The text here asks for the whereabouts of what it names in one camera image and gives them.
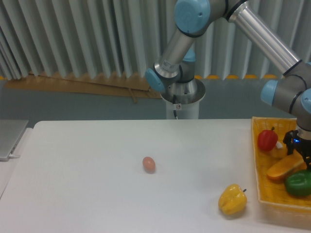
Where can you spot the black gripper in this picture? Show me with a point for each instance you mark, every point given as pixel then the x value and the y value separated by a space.
pixel 303 146

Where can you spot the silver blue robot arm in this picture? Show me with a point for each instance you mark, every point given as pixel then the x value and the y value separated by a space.
pixel 291 94

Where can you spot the small white object in basket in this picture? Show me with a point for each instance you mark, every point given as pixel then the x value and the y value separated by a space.
pixel 279 145

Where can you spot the green bell pepper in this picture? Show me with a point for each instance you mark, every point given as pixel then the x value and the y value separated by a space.
pixel 299 184

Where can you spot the red bell pepper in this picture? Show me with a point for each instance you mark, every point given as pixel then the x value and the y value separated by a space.
pixel 267 139

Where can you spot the yellow wicker basket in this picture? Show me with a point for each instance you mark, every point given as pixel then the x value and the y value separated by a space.
pixel 270 191

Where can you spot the yellow bell pepper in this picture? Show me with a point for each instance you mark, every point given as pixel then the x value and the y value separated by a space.
pixel 233 200

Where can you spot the yellow floor tape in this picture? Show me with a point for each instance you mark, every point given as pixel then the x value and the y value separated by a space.
pixel 215 77

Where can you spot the brown egg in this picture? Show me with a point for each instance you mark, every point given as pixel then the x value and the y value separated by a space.
pixel 149 164

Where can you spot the brown cardboard sheet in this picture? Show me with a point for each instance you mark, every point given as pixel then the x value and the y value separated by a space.
pixel 134 86

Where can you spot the silver laptop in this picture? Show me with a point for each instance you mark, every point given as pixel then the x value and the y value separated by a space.
pixel 11 131

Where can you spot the white side table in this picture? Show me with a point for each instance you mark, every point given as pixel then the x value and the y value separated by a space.
pixel 7 167

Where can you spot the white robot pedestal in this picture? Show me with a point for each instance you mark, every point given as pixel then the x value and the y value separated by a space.
pixel 182 111

